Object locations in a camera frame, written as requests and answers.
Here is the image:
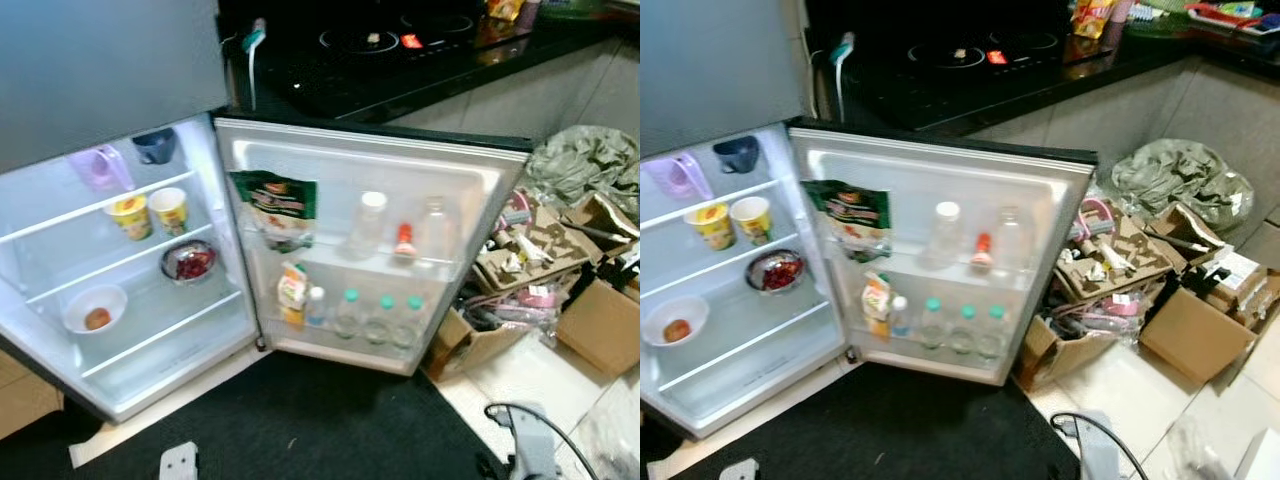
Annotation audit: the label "green snack bag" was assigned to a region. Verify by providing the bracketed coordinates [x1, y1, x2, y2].
[228, 170, 318, 253]
[800, 180, 891, 263]

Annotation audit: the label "clear crumpled plastic bag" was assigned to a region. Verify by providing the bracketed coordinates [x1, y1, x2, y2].
[580, 400, 641, 480]
[1150, 410, 1241, 480]

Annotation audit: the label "white teal brush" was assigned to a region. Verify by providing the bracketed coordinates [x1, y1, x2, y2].
[828, 32, 857, 123]
[240, 18, 269, 111]

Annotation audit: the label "beige kitchen cabinets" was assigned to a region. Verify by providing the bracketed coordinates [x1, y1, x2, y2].
[385, 40, 641, 151]
[960, 55, 1280, 241]

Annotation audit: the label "fridge door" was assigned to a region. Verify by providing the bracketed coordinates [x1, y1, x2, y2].
[213, 115, 533, 378]
[788, 120, 1099, 389]

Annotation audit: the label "clear jar white lid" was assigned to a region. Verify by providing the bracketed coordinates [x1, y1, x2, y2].
[922, 201, 966, 269]
[345, 191, 389, 259]

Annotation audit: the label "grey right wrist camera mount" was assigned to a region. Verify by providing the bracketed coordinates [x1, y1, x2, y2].
[1072, 410, 1128, 480]
[505, 402, 563, 480]

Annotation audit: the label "red white dish tray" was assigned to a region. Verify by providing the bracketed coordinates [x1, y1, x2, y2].
[1185, 0, 1280, 41]

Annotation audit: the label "small white bowl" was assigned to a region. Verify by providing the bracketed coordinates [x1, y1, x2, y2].
[643, 295, 711, 348]
[62, 284, 129, 335]

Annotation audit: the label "open cardboard box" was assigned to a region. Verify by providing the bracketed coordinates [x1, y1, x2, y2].
[428, 305, 531, 383]
[1018, 315, 1121, 393]

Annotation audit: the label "grey green rubbish bag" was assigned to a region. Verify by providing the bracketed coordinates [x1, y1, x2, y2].
[1110, 138, 1256, 233]
[525, 125, 641, 216]

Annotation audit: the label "black kitchen counter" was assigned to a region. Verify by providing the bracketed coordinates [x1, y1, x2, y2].
[218, 0, 641, 126]
[805, 0, 1280, 138]

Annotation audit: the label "clear glass jar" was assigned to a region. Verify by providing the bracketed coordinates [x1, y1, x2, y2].
[415, 196, 459, 263]
[990, 206, 1036, 273]

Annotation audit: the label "green yellow juice carton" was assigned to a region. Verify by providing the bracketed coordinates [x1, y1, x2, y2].
[277, 262, 309, 329]
[860, 272, 894, 341]

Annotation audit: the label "steel bowl of red fruit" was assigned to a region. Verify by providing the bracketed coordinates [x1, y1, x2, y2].
[745, 250, 803, 294]
[160, 240, 218, 286]

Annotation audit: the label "navy mug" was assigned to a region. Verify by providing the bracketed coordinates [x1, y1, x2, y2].
[712, 135, 761, 176]
[130, 127, 179, 166]

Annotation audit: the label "purple plastic cup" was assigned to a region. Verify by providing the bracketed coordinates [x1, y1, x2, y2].
[645, 152, 713, 201]
[68, 145, 136, 193]

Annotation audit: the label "dark floor mat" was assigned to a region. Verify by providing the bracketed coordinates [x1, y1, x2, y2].
[640, 365, 1086, 480]
[70, 350, 506, 480]

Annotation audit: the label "fridge glass shelf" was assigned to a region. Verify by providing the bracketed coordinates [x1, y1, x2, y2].
[40, 240, 248, 379]
[640, 250, 829, 393]
[0, 165, 201, 246]
[640, 172, 776, 256]
[640, 200, 794, 306]
[20, 195, 219, 304]

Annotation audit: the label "green capped water bottle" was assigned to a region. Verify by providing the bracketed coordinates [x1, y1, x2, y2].
[950, 304, 979, 356]
[368, 294, 399, 346]
[335, 289, 363, 341]
[398, 295, 426, 351]
[918, 297, 946, 351]
[980, 304, 1009, 361]

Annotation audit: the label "grey fridge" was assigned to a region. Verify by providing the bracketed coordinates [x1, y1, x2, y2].
[0, 0, 533, 423]
[640, 0, 1099, 441]

